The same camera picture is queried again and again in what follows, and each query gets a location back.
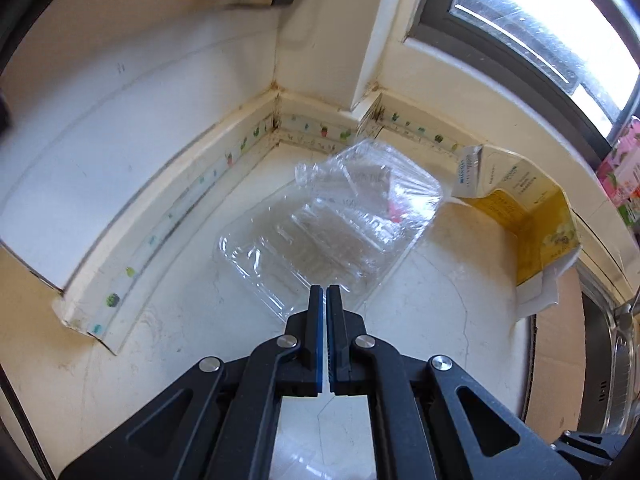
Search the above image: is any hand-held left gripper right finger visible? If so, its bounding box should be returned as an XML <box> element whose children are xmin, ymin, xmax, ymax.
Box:
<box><xmin>326</xmin><ymin>285</ymin><xmax>581</xmax><ymax>480</ymax></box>

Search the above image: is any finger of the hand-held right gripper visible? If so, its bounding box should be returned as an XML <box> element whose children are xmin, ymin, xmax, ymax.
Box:
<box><xmin>550</xmin><ymin>429</ymin><xmax>632</xmax><ymax>480</ymax></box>

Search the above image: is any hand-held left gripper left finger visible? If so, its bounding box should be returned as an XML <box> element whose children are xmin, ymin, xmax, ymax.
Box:
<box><xmin>59</xmin><ymin>285</ymin><xmax>324</xmax><ymax>480</ymax></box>

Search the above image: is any clear plastic container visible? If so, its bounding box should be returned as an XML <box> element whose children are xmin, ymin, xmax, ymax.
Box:
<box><xmin>213</xmin><ymin>139</ymin><xmax>445</xmax><ymax>322</ymax></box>

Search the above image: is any stainless steel sink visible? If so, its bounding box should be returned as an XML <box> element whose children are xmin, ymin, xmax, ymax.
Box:
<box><xmin>575</xmin><ymin>259</ymin><xmax>640</xmax><ymax>437</ymax></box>

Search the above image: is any brown cardboard sheet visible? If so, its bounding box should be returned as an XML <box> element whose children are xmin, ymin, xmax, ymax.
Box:
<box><xmin>519</xmin><ymin>270</ymin><xmax>590</xmax><ymax>432</ymax></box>

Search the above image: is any cactus print sealing tape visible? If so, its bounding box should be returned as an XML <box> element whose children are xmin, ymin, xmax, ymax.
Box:
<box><xmin>52</xmin><ymin>89</ymin><xmax>463</xmax><ymax>357</ymax></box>

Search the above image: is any yellow carton box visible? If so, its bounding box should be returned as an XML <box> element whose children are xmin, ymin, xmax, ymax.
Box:
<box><xmin>451</xmin><ymin>143</ymin><xmax>585</xmax><ymax>320</ymax></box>

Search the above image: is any pink floral package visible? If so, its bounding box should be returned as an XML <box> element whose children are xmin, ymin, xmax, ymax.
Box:
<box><xmin>596</xmin><ymin>115</ymin><xmax>640</xmax><ymax>228</ymax></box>

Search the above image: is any dark window frame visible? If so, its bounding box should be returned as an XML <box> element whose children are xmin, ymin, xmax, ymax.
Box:
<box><xmin>405</xmin><ymin>0</ymin><xmax>640</xmax><ymax>163</ymax></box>

